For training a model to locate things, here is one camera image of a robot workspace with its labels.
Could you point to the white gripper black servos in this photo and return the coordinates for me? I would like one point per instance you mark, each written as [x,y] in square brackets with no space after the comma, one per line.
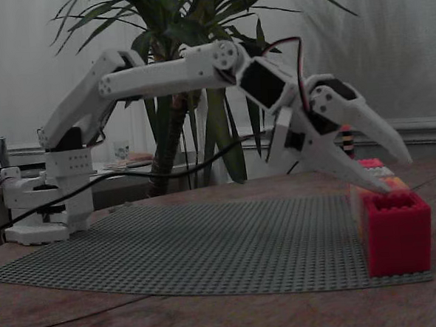
[328,128]

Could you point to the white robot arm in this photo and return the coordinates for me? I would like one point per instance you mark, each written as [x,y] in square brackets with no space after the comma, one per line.
[153,76]

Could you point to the multicolour Lego tower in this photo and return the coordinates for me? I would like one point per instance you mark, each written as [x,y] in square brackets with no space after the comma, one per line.
[347,139]

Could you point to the pink lego box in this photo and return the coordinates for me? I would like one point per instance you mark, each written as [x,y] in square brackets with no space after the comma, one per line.
[368,162]

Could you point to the white lego box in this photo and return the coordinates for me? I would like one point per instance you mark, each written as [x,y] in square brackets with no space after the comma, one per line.
[379,170]

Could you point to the orange lego box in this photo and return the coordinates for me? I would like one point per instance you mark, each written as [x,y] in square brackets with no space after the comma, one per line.
[398,184]

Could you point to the red lego box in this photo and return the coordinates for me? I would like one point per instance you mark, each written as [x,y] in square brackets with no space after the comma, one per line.
[398,239]

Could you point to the grey Lego baseplate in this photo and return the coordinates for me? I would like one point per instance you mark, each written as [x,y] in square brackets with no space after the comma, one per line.
[194,254]

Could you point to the green potted palm plant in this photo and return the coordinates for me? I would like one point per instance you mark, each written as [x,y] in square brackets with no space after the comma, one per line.
[165,22]

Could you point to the drinking glass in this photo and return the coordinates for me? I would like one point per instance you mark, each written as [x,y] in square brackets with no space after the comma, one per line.
[121,150]

